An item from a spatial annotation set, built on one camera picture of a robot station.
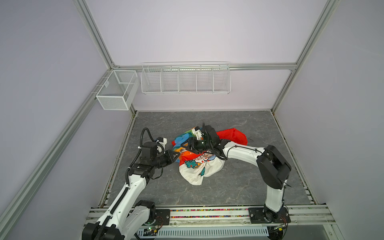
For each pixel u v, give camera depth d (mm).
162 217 737
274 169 489
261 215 739
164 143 743
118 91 994
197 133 817
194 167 868
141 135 608
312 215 757
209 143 694
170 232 707
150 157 608
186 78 1038
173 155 732
